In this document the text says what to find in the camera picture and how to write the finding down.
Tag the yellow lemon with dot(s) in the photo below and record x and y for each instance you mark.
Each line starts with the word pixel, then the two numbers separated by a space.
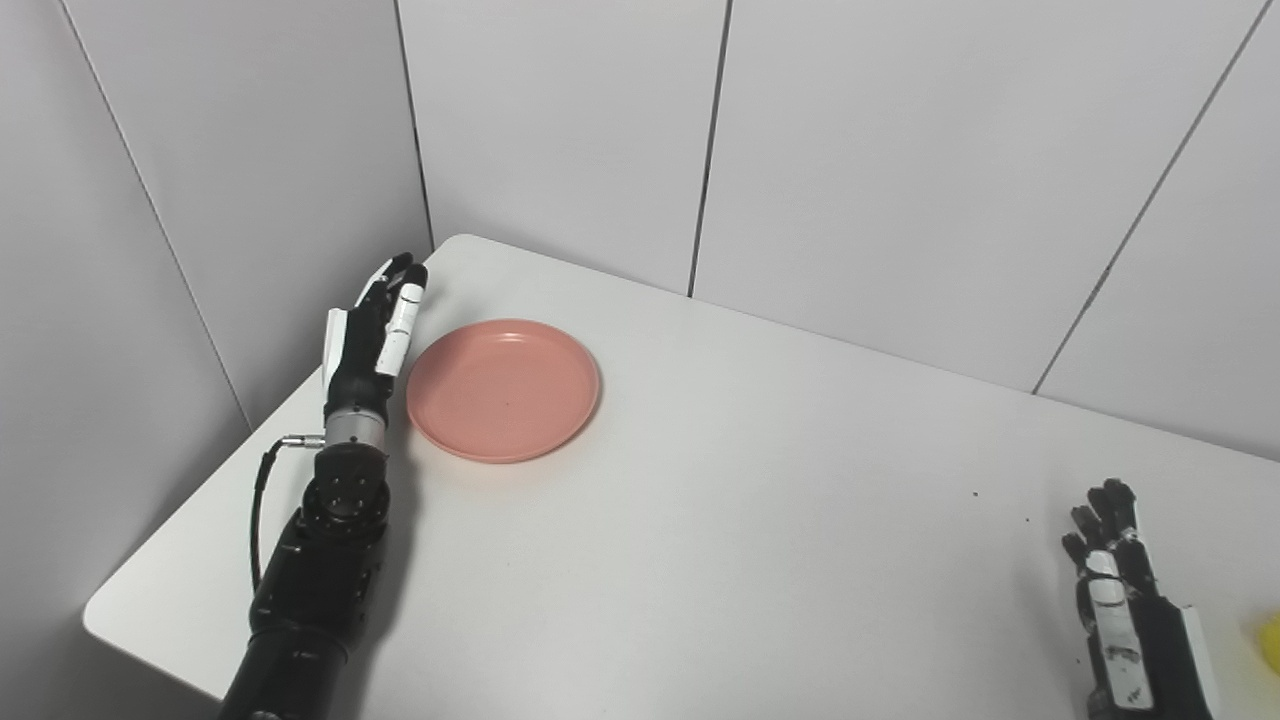
pixel 1270 643

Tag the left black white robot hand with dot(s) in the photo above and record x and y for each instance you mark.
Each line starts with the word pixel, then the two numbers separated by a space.
pixel 362 350

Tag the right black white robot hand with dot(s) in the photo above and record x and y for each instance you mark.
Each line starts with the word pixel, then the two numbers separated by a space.
pixel 1135 630

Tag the pink plate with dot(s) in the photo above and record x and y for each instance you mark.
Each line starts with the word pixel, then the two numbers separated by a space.
pixel 503 390

